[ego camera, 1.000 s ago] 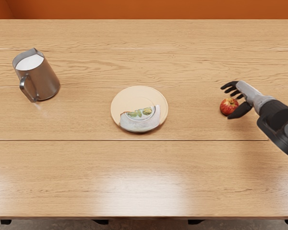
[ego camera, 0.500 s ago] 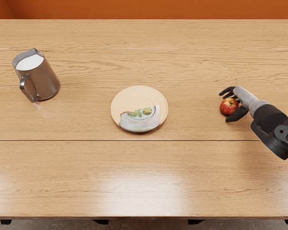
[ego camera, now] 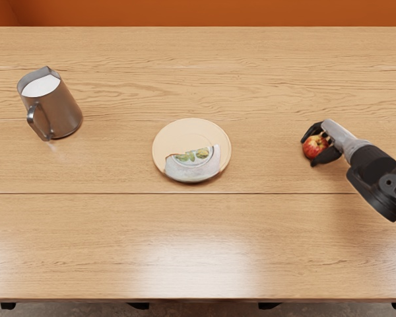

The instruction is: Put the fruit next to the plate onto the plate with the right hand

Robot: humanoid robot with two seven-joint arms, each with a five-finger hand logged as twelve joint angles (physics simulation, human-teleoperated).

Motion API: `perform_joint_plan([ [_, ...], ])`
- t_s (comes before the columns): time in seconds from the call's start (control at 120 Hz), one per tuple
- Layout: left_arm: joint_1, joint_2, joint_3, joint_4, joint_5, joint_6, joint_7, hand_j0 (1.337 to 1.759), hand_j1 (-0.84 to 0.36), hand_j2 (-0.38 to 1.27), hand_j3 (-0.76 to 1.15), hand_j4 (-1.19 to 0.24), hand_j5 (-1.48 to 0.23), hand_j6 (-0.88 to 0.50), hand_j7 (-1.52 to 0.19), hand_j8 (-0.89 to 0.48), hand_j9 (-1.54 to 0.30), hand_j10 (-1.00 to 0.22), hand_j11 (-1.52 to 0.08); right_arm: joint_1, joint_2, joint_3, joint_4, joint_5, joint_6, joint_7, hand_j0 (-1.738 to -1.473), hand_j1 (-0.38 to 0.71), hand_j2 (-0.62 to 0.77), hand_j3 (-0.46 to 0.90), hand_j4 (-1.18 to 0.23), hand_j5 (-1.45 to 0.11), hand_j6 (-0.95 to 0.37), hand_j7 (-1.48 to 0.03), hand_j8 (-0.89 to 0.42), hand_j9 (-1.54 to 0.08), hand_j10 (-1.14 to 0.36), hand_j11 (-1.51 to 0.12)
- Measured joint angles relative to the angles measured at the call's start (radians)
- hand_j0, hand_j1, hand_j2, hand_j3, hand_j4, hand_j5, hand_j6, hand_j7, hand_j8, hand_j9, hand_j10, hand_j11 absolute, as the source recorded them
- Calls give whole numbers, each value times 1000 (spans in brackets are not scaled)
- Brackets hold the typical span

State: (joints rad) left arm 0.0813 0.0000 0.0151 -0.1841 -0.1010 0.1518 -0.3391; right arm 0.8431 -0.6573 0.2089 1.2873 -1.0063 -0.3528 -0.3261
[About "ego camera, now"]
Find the beige patterned plate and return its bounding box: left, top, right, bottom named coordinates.
left=151, top=118, right=232, bottom=184

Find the red yellow apple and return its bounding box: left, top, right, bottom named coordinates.
left=302, top=134, right=330, bottom=160

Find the steel milk pitcher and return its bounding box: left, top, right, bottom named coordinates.
left=16, top=65, right=84, bottom=142

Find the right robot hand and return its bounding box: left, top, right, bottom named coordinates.
left=300, top=118, right=371, bottom=168

